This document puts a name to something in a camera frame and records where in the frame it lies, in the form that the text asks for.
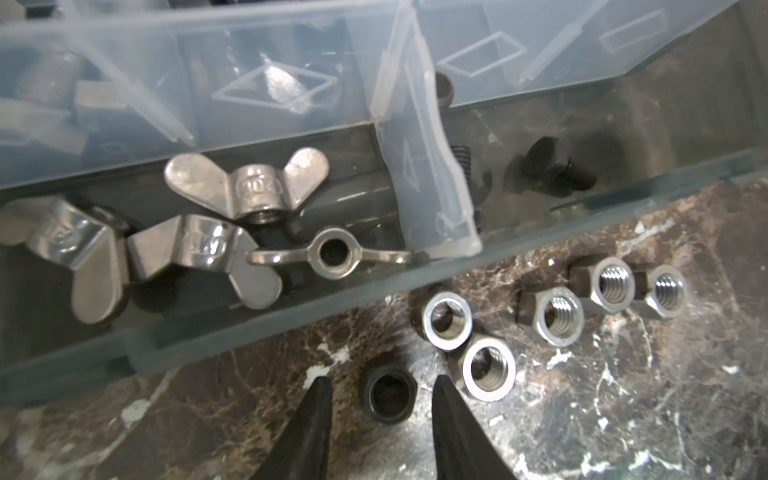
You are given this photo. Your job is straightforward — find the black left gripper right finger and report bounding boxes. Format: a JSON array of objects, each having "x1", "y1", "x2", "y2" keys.
[{"x1": 432, "y1": 375, "x2": 515, "y2": 480}]

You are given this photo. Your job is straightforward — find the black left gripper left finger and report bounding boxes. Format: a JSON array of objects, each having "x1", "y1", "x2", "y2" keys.
[{"x1": 251, "y1": 376, "x2": 333, "y2": 479}]

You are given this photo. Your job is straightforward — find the silver hex nut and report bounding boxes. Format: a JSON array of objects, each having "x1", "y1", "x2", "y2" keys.
[
  {"x1": 413, "y1": 290, "x2": 473, "y2": 352},
  {"x1": 517, "y1": 286, "x2": 585, "y2": 348},
  {"x1": 568, "y1": 254, "x2": 636, "y2": 315},
  {"x1": 446, "y1": 333, "x2": 517, "y2": 402},
  {"x1": 630, "y1": 264, "x2": 687, "y2": 320}
]

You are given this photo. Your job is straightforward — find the dark hex nut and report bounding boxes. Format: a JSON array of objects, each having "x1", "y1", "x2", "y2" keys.
[{"x1": 360, "y1": 363, "x2": 418, "y2": 425}]

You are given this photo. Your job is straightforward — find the silver eye bolt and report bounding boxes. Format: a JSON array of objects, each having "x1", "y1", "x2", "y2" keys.
[{"x1": 246, "y1": 227, "x2": 412, "y2": 280}]

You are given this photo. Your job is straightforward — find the silver wing nut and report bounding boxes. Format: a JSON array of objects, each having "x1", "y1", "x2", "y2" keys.
[
  {"x1": 126, "y1": 214, "x2": 283, "y2": 310},
  {"x1": 1, "y1": 196, "x2": 130, "y2": 324},
  {"x1": 164, "y1": 147, "x2": 329, "y2": 225}
]

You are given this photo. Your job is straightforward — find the black small screw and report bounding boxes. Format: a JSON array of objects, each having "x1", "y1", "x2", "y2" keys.
[{"x1": 522, "y1": 136, "x2": 597, "y2": 191}]

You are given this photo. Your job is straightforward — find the clear plastic organizer box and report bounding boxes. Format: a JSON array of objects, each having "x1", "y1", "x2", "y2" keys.
[{"x1": 1, "y1": 1, "x2": 767, "y2": 407}]

